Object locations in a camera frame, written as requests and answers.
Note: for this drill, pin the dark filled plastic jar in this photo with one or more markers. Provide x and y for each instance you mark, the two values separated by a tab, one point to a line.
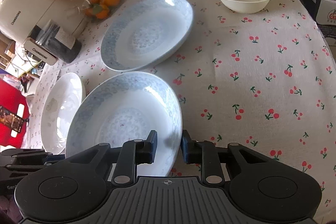
54	39

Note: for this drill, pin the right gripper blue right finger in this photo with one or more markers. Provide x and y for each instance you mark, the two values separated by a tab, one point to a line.
206	155

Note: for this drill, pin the white air fryer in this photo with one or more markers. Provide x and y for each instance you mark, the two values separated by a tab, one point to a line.
22	20

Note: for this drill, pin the plain white plate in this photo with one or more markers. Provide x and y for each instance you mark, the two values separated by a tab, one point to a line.
59	110

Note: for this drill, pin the cherry print tablecloth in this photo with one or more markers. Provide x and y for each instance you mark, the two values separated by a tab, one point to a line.
265	80

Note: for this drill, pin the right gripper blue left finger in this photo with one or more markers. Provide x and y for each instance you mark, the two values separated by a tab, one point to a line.
130	155

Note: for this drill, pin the blue patterned plate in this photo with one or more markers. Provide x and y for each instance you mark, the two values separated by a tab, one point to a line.
147	33
127	107

